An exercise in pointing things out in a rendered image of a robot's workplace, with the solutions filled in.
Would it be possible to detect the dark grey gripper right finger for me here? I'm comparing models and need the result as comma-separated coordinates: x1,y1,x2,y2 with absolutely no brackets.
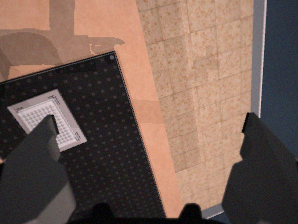
221,112,298,224

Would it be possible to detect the dark grey perforated base plate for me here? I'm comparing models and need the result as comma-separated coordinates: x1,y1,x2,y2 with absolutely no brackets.
0,51,167,223

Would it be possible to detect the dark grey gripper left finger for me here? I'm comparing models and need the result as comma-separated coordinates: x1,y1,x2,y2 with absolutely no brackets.
0,114,76,224

